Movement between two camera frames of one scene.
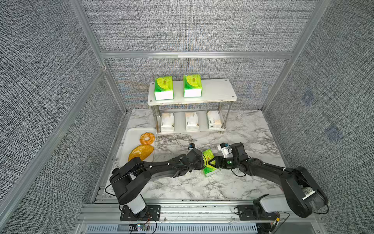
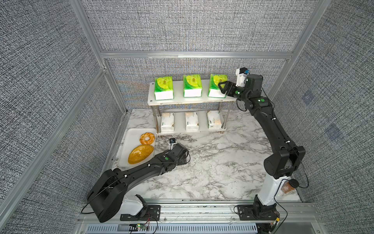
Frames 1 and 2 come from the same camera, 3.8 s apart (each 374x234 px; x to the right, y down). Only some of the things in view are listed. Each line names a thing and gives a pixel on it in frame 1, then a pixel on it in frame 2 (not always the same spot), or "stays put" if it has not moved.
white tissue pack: x=214 y=119 stays put
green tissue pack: x=208 y=169 → x=214 y=90
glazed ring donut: x=147 y=138 stays put
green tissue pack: x=192 y=86 stays put
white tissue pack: x=167 y=122 stays put
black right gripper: x=217 y=158 → x=231 y=85
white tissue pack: x=192 y=121 stays put
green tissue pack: x=163 y=87 stays put
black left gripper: x=200 y=164 → x=183 y=160
